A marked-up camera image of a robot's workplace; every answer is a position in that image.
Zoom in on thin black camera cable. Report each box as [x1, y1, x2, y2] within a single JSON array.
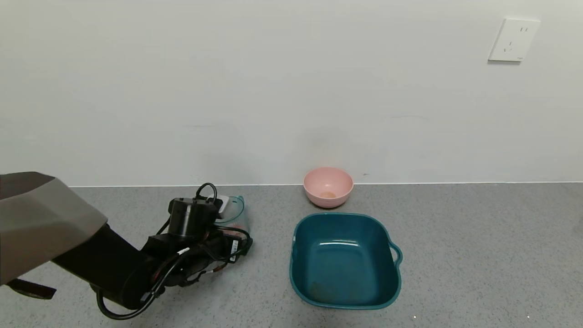
[[196, 183, 218, 204]]

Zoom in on black webbing strap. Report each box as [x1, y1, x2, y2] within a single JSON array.
[[6, 278, 57, 300]]

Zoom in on white wall power socket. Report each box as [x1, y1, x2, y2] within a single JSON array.
[[488, 18, 541, 63]]

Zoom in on pink plastic bowl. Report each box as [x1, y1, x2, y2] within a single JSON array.
[[303, 167, 354, 209]]

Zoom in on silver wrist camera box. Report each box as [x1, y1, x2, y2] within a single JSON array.
[[207, 195, 231, 220]]

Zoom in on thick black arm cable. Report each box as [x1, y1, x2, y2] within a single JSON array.
[[96, 248, 192, 320]]

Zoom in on clear ribbed plastic cup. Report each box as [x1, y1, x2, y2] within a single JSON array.
[[214, 196, 251, 235]]

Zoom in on teal square plastic basin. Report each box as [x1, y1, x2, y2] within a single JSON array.
[[289, 212, 403, 310]]

